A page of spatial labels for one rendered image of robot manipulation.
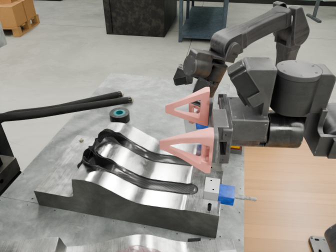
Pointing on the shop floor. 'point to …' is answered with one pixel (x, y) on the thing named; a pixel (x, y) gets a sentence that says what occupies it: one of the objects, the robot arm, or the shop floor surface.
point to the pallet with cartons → (18, 16)
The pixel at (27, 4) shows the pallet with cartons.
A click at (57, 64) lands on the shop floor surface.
